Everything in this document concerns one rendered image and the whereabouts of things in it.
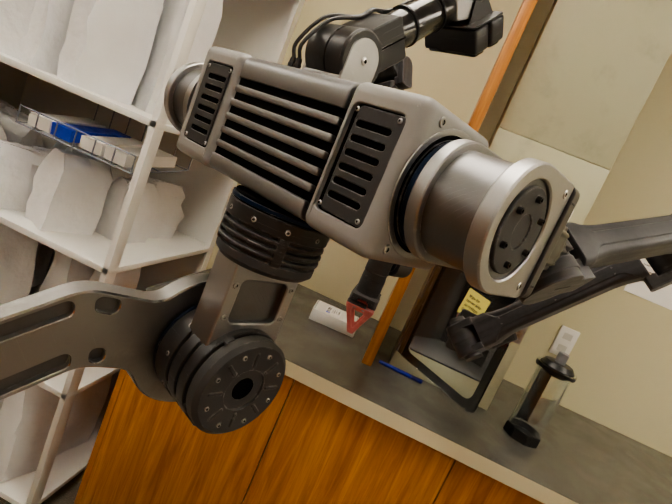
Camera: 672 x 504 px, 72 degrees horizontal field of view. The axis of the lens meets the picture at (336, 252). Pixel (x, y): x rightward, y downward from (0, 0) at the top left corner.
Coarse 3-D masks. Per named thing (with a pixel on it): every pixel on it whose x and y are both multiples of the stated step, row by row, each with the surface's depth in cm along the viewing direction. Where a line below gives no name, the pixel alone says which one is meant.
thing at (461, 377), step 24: (432, 288) 137; (456, 288) 130; (432, 312) 135; (456, 312) 129; (432, 336) 133; (408, 360) 138; (432, 360) 131; (456, 360) 125; (480, 360) 120; (456, 384) 124; (480, 384) 118
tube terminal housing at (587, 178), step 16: (496, 144) 132; (512, 144) 131; (528, 144) 130; (512, 160) 131; (544, 160) 130; (560, 160) 129; (576, 160) 128; (576, 176) 129; (592, 176) 128; (592, 192) 128; (576, 208) 130; (416, 304) 141; (400, 336) 148; (512, 352) 137; (400, 368) 144; (432, 384) 143; (496, 384) 139
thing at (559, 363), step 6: (558, 354) 127; (564, 354) 126; (546, 360) 127; (552, 360) 127; (558, 360) 127; (564, 360) 126; (552, 366) 125; (558, 366) 124; (564, 366) 126; (564, 372) 124; (570, 372) 124
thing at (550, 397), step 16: (528, 384) 130; (544, 384) 125; (560, 384) 124; (528, 400) 127; (544, 400) 125; (560, 400) 126; (512, 416) 131; (528, 416) 127; (544, 416) 126; (528, 432) 127
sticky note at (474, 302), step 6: (468, 294) 127; (474, 294) 125; (468, 300) 126; (474, 300) 125; (480, 300) 123; (486, 300) 122; (462, 306) 127; (468, 306) 126; (474, 306) 125; (480, 306) 123; (486, 306) 122; (474, 312) 124; (480, 312) 123
